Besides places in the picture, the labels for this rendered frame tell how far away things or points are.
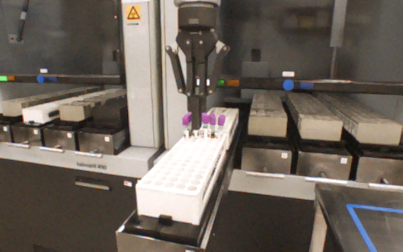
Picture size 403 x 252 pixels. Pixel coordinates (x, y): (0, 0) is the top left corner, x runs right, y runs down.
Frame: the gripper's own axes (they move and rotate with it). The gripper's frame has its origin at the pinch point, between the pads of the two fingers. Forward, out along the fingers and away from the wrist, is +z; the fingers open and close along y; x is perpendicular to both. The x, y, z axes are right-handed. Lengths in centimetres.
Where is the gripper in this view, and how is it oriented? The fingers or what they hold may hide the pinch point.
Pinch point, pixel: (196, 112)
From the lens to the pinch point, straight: 51.4
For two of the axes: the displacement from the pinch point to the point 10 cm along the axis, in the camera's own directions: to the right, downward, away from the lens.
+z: -0.1, 9.7, 2.5
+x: 2.5, -2.4, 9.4
